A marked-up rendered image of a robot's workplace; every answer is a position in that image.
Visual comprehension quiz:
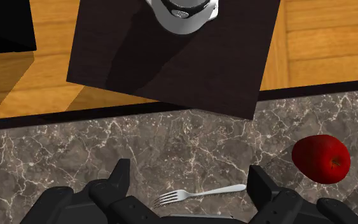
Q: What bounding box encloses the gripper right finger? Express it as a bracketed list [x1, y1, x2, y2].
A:
[247, 165, 358, 224]

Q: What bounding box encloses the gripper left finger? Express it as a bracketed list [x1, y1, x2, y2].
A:
[20, 158, 162, 224]

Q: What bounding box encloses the red apple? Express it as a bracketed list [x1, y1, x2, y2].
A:
[291, 134, 352, 185]

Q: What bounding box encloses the silver fork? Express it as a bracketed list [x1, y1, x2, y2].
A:
[153, 183, 247, 208]

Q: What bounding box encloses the dark robot stand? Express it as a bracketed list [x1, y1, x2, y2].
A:
[66, 0, 281, 120]

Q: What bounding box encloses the black cabinet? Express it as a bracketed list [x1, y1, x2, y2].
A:
[0, 0, 38, 56]

